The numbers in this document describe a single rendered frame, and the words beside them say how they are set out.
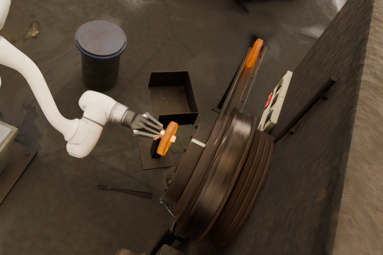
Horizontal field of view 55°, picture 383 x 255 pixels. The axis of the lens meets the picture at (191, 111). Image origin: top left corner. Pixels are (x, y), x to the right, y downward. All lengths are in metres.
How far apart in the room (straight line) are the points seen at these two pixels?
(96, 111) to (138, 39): 1.51
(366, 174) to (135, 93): 2.20
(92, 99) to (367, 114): 1.16
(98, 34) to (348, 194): 2.04
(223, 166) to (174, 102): 0.99
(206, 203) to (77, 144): 0.72
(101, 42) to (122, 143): 0.67
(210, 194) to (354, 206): 0.51
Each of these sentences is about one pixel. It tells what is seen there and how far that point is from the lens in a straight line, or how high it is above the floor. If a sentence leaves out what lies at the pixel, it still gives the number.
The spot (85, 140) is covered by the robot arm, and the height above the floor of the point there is 0.81.
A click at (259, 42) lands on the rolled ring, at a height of 0.75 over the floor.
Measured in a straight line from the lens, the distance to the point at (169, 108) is 1.95.
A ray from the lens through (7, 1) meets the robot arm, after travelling 1.62.
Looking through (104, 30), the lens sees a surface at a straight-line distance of 2.47.
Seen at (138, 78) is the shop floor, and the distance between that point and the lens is 2.78.
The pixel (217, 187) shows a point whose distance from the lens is 1.04.
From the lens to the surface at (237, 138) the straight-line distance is 1.07.
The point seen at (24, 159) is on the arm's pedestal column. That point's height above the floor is 0.02.
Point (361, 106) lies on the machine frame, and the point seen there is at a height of 1.76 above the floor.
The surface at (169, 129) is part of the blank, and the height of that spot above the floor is 0.90.
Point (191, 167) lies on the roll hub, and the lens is 1.11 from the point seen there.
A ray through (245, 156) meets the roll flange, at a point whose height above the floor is 1.35.
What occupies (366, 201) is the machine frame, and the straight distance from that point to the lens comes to 0.63.
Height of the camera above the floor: 2.23
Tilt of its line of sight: 56 degrees down
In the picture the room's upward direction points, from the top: 24 degrees clockwise
